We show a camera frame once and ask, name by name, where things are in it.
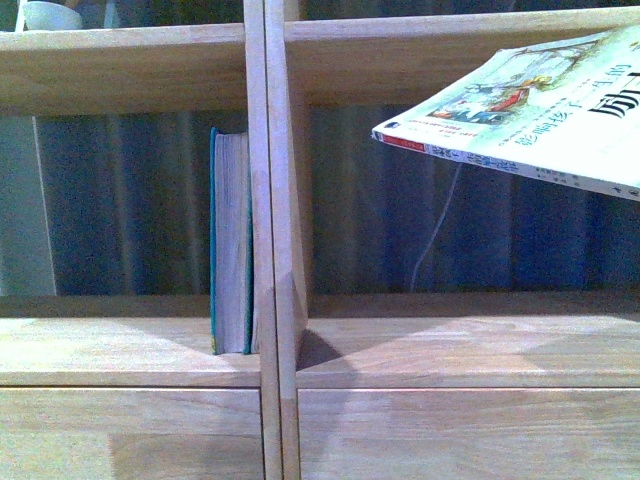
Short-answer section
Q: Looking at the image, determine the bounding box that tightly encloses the white illustrated paperback book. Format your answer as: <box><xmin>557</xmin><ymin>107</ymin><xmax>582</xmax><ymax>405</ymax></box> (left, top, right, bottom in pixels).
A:
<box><xmin>372</xmin><ymin>25</ymin><xmax>639</xmax><ymax>201</ymax></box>

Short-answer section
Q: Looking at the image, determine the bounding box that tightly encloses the teal hardcover book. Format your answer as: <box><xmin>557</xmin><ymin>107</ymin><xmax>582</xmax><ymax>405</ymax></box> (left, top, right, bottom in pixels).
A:
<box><xmin>210</xmin><ymin>128</ymin><xmax>254</xmax><ymax>355</ymax></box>

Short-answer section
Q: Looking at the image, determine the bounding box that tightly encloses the upper right wooden drawer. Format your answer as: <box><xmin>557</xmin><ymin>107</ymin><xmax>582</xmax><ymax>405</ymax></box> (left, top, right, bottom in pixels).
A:
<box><xmin>299</xmin><ymin>389</ymin><xmax>639</xmax><ymax>479</ymax></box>

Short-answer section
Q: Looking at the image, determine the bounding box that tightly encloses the wooden drawer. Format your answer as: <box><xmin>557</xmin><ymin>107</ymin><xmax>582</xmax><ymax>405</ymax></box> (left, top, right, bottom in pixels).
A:
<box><xmin>299</xmin><ymin>389</ymin><xmax>639</xmax><ymax>479</ymax></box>
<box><xmin>1</xmin><ymin>387</ymin><xmax>264</xmax><ymax>479</ymax></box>

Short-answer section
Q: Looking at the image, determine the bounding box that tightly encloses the dark blue curtain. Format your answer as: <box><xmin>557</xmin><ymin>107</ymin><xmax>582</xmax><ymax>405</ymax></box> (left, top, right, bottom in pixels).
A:
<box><xmin>37</xmin><ymin>107</ymin><xmax>639</xmax><ymax>295</ymax></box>

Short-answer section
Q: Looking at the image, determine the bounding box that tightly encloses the light wooden bookshelf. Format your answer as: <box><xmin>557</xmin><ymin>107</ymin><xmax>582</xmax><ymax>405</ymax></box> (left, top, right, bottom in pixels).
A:
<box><xmin>1</xmin><ymin>1</ymin><xmax>639</xmax><ymax>479</ymax></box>

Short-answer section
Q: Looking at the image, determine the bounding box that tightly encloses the upper left wooden drawer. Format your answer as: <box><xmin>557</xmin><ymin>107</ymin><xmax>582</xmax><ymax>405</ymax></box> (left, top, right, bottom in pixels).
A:
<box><xmin>1</xmin><ymin>387</ymin><xmax>264</xmax><ymax>479</ymax></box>

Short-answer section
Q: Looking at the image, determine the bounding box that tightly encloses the white ceramic bowl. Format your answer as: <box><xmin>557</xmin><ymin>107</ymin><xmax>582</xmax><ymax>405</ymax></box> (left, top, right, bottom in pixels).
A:
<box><xmin>22</xmin><ymin>1</ymin><xmax>83</xmax><ymax>31</ymax></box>

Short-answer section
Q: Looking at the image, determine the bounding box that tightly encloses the white cable behind shelf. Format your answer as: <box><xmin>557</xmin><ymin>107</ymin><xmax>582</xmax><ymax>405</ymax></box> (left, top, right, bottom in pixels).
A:
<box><xmin>408</xmin><ymin>164</ymin><xmax>464</xmax><ymax>292</ymax></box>

